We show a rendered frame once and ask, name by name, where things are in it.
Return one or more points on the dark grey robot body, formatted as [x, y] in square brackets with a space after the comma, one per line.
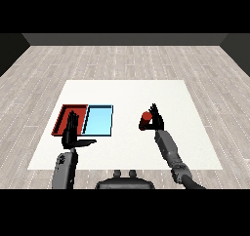
[125, 182]

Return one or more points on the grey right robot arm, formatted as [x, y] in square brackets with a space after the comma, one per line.
[172, 155]

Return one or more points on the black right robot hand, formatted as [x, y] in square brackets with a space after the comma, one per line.
[157, 122]

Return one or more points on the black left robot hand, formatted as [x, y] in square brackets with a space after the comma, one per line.
[70, 138]

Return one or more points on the light blue shallow open box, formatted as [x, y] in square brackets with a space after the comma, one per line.
[98, 120]

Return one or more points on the red shallow open box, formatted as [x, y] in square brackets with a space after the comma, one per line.
[63, 123]

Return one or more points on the red can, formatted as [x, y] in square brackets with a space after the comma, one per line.
[145, 119]

